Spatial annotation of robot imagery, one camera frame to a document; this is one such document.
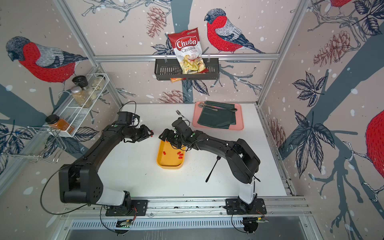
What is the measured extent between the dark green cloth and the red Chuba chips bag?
14.8 inches

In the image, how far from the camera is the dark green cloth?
42.8 inches

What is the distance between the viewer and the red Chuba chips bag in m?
0.83
